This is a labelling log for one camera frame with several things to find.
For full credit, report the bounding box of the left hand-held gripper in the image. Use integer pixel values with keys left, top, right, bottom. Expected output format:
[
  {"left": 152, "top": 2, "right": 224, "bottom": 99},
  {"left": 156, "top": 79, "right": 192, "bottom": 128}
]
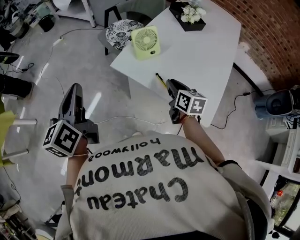
[{"left": 42, "top": 83, "right": 100, "bottom": 158}]

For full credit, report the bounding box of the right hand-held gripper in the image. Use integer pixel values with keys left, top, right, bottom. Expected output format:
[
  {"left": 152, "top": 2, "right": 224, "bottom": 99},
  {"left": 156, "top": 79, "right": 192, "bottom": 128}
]
[{"left": 166, "top": 79, "right": 208, "bottom": 125}]

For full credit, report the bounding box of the yellow black pen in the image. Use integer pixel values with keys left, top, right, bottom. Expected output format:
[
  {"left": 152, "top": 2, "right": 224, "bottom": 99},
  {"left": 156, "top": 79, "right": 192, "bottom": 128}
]
[{"left": 155, "top": 73, "right": 167, "bottom": 89}]

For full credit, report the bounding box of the person's right forearm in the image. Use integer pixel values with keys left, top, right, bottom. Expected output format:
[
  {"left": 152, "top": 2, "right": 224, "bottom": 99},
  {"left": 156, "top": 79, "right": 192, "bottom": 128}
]
[{"left": 181, "top": 114, "right": 227, "bottom": 166}]

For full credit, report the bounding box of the person's left forearm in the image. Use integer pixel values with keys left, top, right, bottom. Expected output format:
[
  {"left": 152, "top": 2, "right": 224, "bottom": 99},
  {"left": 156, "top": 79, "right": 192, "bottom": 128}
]
[{"left": 66, "top": 140, "right": 91, "bottom": 188}]

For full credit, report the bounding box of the white desk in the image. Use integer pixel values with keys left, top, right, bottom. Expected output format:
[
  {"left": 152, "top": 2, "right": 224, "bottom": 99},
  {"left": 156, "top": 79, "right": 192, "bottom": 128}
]
[{"left": 110, "top": 0, "right": 242, "bottom": 128}]

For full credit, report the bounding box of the thin gold bangle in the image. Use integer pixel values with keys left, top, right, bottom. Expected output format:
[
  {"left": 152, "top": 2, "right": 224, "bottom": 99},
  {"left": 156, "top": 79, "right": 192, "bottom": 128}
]
[{"left": 72, "top": 147, "right": 91, "bottom": 157}]

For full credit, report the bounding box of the light green desk fan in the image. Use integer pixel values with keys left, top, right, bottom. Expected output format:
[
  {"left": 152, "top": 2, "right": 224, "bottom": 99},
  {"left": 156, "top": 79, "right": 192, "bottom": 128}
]
[{"left": 130, "top": 25, "right": 162, "bottom": 61}]

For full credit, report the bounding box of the black flower box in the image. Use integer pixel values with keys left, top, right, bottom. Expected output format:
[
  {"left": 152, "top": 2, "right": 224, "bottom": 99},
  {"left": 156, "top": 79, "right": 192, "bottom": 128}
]
[{"left": 168, "top": 1, "right": 207, "bottom": 32}]

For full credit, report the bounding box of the lime green table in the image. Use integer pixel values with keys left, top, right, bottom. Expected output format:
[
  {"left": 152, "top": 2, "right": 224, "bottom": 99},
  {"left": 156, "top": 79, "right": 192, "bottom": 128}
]
[{"left": 0, "top": 103, "right": 38, "bottom": 167}]

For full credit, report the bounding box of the white flower bouquet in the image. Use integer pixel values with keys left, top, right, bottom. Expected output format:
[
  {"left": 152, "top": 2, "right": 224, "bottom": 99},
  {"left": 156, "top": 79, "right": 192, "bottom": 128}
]
[{"left": 180, "top": 4, "right": 207, "bottom": 24}]

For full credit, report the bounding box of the black white patterned cushion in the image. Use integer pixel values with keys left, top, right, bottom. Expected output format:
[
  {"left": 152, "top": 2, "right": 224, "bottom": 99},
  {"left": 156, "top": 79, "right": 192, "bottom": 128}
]
[{"left": 105, "top": 20, "right": 145, "bottom": 51}]

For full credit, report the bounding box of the black waste bin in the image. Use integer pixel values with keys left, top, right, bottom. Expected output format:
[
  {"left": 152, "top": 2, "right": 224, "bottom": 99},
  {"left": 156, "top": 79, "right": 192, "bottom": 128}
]
[{"left": 38, "top": 14, "right": 56, "bottom": 33}]

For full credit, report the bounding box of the white metal shelf rack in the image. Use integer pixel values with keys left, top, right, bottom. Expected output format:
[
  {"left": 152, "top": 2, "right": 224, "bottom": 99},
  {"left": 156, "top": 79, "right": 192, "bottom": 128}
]
[{"left": 51, "top": 0, "right": 97, "bottom": 28}]

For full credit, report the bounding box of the person's cream printed shirt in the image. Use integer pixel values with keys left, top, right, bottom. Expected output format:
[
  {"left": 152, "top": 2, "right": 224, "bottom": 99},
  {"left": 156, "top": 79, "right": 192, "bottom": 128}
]
[{"left": 54, "top": 132, "right": 274, "bottom": 240}]

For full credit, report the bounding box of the white cabinet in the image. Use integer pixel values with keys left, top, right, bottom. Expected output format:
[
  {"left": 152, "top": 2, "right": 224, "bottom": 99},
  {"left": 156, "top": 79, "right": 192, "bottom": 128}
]
[{"left": 255, "top": 116, "right": 300, "bottom": 174}]

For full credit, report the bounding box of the black cable with adapter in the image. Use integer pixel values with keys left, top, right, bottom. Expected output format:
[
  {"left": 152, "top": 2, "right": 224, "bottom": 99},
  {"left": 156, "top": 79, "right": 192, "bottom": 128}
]
[{"left": 210, "top": 89, "right": 276, "bottom": 130}]

